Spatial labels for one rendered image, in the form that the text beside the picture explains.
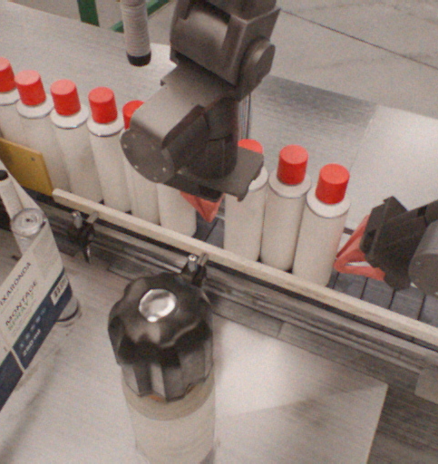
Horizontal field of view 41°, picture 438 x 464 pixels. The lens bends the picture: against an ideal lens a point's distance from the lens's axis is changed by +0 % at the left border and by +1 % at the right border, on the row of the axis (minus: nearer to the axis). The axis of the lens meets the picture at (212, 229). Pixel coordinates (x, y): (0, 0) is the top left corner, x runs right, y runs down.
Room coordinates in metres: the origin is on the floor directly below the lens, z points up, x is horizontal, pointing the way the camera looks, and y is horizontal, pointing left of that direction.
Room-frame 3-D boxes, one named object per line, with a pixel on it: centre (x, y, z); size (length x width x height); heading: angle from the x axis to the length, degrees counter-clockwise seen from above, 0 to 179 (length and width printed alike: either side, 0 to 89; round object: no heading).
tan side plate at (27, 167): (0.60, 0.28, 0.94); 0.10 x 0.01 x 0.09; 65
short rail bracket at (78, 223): (0.52, 0.18, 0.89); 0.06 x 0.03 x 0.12; 155
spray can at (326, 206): (0.44, -0.13, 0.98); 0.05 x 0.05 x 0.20
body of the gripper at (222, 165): (0.44, 0.00, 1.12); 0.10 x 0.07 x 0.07; 65
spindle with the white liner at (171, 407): (0.22, 0.04, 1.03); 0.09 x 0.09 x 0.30
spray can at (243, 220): (0.48, -0.04, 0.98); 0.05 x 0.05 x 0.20
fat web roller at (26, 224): (0.39, 0.20, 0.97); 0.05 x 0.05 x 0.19
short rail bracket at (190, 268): (0.43, 0.02, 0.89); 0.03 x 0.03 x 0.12; 65
